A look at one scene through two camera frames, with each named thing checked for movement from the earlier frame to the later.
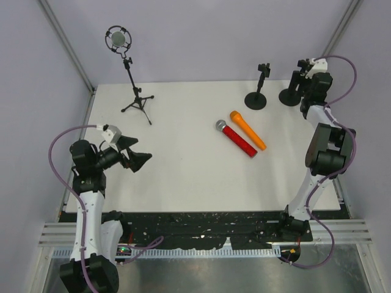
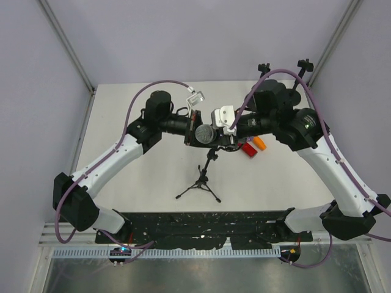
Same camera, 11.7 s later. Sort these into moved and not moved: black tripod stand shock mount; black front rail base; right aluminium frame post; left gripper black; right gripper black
Moved: left gripper black; black tripod stand shock mount; right gripper black
Not moved: black front rail base; right aluminium frame post
